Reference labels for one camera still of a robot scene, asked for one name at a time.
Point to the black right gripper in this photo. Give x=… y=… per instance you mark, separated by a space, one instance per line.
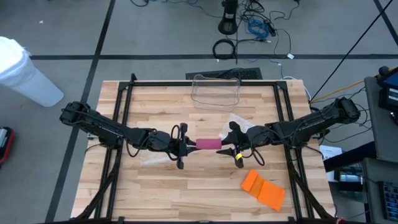
x=256 y=138

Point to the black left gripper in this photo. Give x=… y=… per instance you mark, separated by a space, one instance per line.
x=163 y=141

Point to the pink bandage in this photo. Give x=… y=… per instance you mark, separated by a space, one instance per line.
x=208 y=144

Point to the clear plastic bag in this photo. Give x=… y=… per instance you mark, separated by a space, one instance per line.
x=245 y=119

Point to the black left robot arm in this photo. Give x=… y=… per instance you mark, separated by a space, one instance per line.
x=105 y=129

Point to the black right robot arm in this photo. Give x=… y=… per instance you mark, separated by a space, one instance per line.
x=314 y=121

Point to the orange bandage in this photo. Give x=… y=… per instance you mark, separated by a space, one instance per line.
x=267 y=193

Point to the clear bag with white label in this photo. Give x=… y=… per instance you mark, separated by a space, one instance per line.
x=155 y=159

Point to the clear plastic container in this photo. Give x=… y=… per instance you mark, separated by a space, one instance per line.
x=214 y=93

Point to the black keyboard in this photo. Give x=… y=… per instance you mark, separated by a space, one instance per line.
x=248 y=74

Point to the white paper sheet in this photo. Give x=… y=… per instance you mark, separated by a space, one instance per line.
x=331 y=152

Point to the small white tag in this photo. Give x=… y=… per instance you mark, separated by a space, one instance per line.
x=290 y=56

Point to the black floor stand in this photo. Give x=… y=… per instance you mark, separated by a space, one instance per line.
x=228 y=26

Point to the dark blue panel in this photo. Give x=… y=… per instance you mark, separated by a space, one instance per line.
x=351 y=155

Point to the black and silver device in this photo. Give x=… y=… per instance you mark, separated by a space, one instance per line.
x=348 y=178

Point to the grey cabinet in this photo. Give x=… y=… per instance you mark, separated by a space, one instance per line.
x=374 y=124
x=371 y=186

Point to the black slanted pole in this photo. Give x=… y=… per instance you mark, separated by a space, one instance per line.
x=351 y=51

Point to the black device with blue screen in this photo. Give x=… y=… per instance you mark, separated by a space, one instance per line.
x=388 y=93

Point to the black keypad device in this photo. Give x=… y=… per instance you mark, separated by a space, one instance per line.
x=390 y=199

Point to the white trash bin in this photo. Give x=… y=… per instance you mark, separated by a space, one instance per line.
x=25 y=77

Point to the red and black case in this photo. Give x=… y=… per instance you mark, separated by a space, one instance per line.
x=3 y=140

